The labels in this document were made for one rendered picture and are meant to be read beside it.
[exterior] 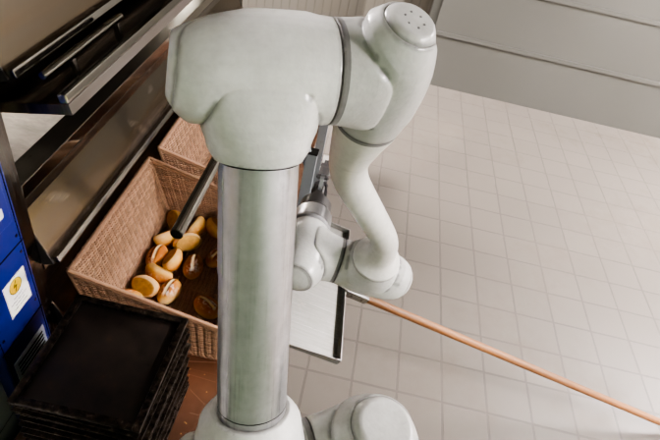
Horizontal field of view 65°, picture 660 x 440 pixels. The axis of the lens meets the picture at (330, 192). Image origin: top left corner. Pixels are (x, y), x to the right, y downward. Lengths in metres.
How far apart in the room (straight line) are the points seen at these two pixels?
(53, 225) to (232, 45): 1.01
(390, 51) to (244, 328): 0.39
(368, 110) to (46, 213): 1.02
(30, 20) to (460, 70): 3.85
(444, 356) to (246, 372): 1.92
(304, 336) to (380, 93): 1.14
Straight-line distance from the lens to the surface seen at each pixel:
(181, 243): 1.90
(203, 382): 1.65
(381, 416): 0.86
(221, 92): 0.58
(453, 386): 2.52
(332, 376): 2.37
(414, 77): 0.62
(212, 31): 0.59
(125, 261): 1.81
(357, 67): 0.60
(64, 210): 1.53
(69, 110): 1.14
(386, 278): 1.09
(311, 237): 1.10
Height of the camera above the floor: 2.02
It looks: 39 degrees down
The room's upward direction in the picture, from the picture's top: 13 degrees clockwise
